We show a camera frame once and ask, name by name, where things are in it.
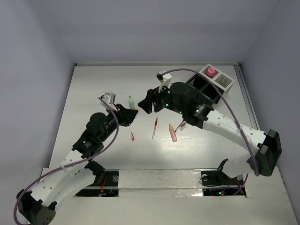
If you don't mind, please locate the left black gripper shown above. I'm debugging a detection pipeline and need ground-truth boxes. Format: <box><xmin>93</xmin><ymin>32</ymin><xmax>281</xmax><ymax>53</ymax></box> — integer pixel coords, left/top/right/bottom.
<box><xmin>99</xmin><ymin>104</ymin><xmax>137</xmax><ymax>142</ymax></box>

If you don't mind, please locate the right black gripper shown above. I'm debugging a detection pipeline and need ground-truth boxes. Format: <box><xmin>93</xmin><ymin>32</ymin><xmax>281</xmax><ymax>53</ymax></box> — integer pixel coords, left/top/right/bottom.
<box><xmin>137</xmin><ymin>82</ymin><xmax>185</xmax><ymax>115</ymax></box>

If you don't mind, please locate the green highlighter marker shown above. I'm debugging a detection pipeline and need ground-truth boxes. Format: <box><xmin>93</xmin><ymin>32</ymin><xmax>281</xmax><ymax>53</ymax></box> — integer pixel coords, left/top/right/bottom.
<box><xmin>128</xmin><ymin>96</ymin><xmax>135</xmax><ymax>110</ymax></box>

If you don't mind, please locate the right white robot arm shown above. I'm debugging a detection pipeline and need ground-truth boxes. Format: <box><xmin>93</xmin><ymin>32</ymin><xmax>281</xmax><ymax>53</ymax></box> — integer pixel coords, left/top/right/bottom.
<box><xmin>138</xmin><ymin>82</ymin><xmax>282</xmax><ymax>184</ymax></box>

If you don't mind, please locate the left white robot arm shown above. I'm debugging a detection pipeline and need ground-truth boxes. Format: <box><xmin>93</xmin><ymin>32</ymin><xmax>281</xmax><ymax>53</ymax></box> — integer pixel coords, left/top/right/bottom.
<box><xmin>14</xmin><ymin>104</ymin><xmax>138</xmax><ymax>225</ymax></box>

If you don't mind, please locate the orange highlighter marker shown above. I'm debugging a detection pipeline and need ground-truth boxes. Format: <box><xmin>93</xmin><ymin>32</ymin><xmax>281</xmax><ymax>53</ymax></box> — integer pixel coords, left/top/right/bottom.
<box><xmin>169</xmin><ymin>124</ymin><xmax>177</xmax><ymax>142</ymax></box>

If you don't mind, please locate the black two-compartment pen holder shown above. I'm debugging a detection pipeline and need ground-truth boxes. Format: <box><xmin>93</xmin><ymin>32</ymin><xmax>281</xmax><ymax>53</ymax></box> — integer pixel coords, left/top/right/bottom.
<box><xmin>186</xmin><ymin>74</ymin><xmax>220</xmax><ymax>105</ymax></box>

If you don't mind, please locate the pink cylinder sharpener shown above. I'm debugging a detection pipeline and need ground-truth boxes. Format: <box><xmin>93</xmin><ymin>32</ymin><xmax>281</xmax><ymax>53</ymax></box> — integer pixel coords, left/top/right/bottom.
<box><xmin>206</xmin><ymin>67</ymin><xmax>215</xmax><ymax>77</ymax></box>

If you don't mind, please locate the white grey tray box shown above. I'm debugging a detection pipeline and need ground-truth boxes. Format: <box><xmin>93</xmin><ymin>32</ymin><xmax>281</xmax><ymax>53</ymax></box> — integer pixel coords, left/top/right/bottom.
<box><xmin>199</xmin><ymin>64</ymin><xmax>235</xmax><ymax>94</ymax></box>

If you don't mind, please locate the foil tape strip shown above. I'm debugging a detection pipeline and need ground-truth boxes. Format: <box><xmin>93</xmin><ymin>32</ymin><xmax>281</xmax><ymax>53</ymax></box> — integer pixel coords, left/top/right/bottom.
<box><xmin>118</xmin><ymin>169</ymin><xmax>203</xmax><ymax>198</ymax></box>

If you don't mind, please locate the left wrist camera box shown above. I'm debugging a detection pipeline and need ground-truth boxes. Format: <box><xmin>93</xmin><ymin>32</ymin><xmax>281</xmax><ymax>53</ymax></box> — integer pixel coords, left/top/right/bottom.
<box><xmin>98</xmin><ymin>92</ymin><xmax>116</xmax><ymax>105</ymax></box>

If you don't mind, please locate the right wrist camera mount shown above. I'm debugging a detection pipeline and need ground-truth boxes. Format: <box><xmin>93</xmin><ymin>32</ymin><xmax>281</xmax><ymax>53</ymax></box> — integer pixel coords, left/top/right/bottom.
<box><xmin>156</xmin><ymin>71</ymin><xmax>172</xmax><ymax>93</ymax></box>

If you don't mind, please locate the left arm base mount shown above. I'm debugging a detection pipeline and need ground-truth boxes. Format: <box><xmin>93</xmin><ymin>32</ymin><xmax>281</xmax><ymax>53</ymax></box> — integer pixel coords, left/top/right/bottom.
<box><xmin>75</xmin><ymin>171</ymin><xmax>119</xmax><ymax>197</ymax></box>

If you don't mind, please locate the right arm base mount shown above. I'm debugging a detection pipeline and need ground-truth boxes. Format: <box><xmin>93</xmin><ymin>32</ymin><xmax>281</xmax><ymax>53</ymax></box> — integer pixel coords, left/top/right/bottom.
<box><xmin>199</xmin><ymin>159</ymin><xmax>246</xmax><ymax>196</ymax></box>

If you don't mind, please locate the aluminium rail right edge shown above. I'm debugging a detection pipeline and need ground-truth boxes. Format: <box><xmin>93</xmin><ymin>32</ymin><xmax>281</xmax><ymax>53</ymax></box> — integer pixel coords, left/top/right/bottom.
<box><xmin>233</xmin><ymin>63</ymin><xmax>260</xmax><ymax>130</ymax></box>

